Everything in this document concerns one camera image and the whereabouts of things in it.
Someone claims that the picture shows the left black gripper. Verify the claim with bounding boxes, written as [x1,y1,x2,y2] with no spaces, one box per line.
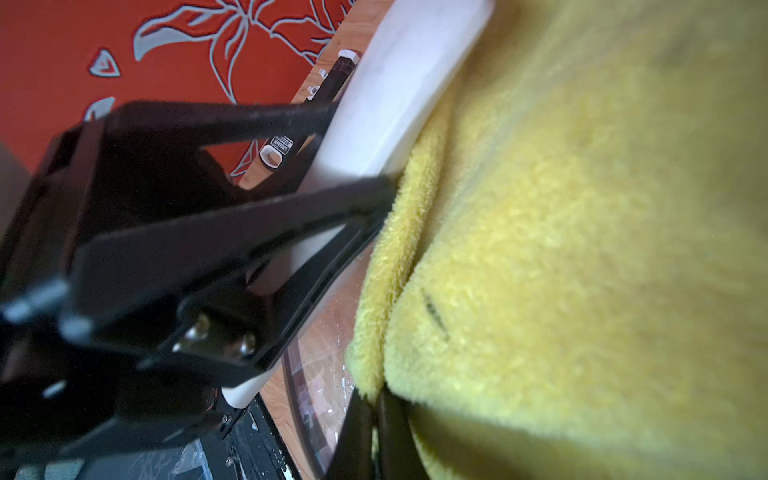
[1,121,240,465]

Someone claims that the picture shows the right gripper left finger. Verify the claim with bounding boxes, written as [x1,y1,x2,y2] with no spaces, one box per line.
[324,389,378,480]

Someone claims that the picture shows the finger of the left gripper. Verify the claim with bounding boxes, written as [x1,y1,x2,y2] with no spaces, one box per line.
[104,101,338,198]
[59,178,395,387]

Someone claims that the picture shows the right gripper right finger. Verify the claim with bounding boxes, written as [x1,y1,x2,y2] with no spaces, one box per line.
[377,388,429,480]

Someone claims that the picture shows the glass lid with white handle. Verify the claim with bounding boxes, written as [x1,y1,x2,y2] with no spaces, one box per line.
[220,0,496,478]

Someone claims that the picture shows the yellow microfiber cloth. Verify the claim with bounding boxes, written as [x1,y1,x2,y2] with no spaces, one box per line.
[347,1,767,479]

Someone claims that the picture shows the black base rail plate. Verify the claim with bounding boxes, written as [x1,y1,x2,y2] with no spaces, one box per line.
[77,395,301,480]

